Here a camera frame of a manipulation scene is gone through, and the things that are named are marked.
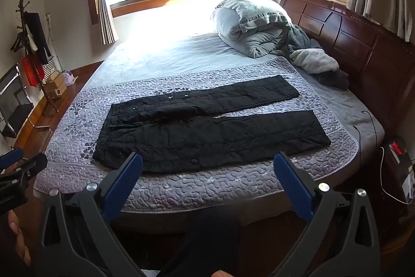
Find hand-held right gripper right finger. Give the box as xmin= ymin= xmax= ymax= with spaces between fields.
xmin=274 ymin=152 xmax=380 ymax=265

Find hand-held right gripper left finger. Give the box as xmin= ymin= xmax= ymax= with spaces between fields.
xmin=36 ymin=152 xmax=144 ymax=265

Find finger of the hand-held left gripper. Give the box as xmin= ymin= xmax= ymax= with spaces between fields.
xmin=0 ymin=148 xmax=24 ymax=169
xmin=0 ymin=153 xmax=48 ymax=190

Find black pants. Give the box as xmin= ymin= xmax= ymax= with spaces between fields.
xmin=92 ymin=75 xmax=332 ymax=174

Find person's left hand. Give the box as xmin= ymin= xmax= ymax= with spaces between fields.
xmin=8 ymin=211 xmax=32 ymax=266

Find black metal chair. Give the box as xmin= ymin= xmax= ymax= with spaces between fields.
xmin=0 ymin=64 xmax=34 ymax=139

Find grey quilted bedspread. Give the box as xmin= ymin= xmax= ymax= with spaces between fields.
xmin=33 ymin=57 xmax=359 ymax=213

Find large cardboard box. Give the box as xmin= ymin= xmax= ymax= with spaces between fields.
xmin=42 ymin=80 xmax=67 ymax=100

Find red bag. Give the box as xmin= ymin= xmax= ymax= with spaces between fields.
xmin=22 ymin=56 xmax=44 ymax=86

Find pale purple round lamp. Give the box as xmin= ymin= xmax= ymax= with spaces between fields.
xmin=61 ymin=70 xmax=78 ymax=85

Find black white striped bag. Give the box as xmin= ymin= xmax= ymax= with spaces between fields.
xmin=41 ymin=58 xmax=59 ymax=80

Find person's leg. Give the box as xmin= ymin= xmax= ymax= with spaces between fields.
xmin=156 ymin=208 xmax=242 ymax=277

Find wooden nightstand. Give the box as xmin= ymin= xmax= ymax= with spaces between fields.
xmin=378 ymin=137 xmax=415 ymax=211

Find black power strip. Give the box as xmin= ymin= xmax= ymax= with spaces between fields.
xmin=387 ymin=139 xmax=407 ymax=165

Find black hanging garment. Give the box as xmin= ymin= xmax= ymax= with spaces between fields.
xmin=25 ymin=12 xmax=52 ymax=65

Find white fleece blanket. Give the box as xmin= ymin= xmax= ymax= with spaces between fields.
xmin=289 ymin=49 xmax=339 ymax=75

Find bed with grey sheet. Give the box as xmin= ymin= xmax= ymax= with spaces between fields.
xmin=32 ymin=32 xmax=386 ymax=234

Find dark grey fleece blanket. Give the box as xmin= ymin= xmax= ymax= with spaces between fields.
xmin=280 ymin=24 xmax=350 ymax=90

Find dark wooden coat rack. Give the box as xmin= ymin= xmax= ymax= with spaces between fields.
xmin=10 ymin=0 xmax=60 ymax=113

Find wooden dresser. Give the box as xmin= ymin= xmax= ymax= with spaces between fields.
xmin=279 ymin=0 xmax=415 ymax=148

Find folded grey duvet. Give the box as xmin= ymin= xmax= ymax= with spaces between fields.
xmin=211 ymin=0 xmax=294 ymax=57

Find white cable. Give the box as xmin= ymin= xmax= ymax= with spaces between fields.
xmin=380 ymin=146 xmax=413 ymax=204

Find black cable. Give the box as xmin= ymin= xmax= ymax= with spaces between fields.
xmin=353 ymin=110 xmax=379 ymax=167

